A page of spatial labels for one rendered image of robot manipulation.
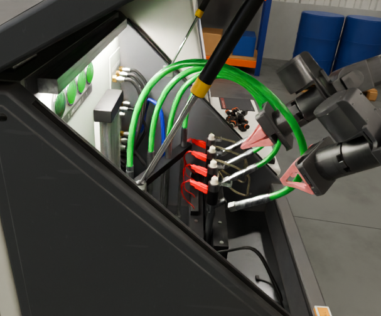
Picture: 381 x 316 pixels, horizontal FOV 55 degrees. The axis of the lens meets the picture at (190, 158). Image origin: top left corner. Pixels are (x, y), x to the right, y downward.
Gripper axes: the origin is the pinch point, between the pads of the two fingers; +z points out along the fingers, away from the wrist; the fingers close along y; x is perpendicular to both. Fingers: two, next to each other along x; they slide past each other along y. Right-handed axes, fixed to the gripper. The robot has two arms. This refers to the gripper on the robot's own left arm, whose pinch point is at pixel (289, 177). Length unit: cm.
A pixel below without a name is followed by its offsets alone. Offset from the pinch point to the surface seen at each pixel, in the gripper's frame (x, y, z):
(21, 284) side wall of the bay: -13.9, 45.8, 13.1
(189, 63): -28.5, 3.7, 0.6
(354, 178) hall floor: 98, -215, 151
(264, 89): -16.6, -0.1, -7.1
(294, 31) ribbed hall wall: -57, -563, 347
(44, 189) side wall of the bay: -22.8, 38.4, -1.7
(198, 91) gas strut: -21.3, 22.1, -18.0
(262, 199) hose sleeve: 1.3, 4.1, 5.7
